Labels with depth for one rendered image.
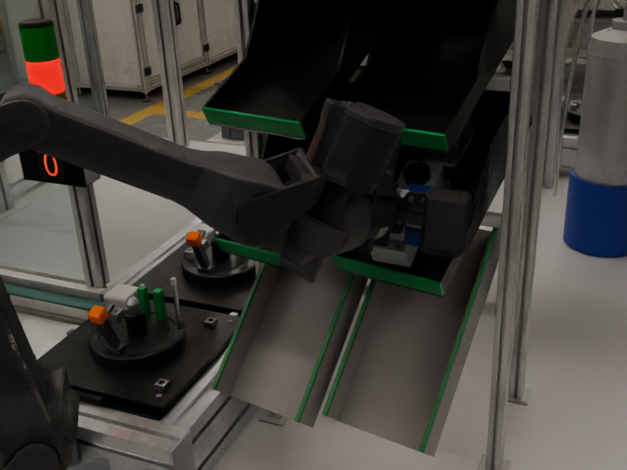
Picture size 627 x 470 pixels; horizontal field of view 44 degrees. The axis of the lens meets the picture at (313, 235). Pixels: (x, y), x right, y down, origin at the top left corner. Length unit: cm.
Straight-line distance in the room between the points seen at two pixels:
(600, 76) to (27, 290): 112
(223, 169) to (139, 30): 559
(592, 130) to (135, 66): 499
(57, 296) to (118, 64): 503
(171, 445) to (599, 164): 100
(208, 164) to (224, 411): 57
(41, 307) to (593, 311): 98
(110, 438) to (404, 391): 38
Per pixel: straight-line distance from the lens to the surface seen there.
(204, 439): 109
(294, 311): 102
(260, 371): 102
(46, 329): 140
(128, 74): 635
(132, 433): 105
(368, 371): 98
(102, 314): 110
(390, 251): 81
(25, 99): 59
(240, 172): 61
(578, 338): 141
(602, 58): 158
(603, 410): 126
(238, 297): 129
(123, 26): 626
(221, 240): 93
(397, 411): 96
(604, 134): 161
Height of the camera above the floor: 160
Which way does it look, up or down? 25 degrees down
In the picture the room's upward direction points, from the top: 3 degrees counter-clockwise
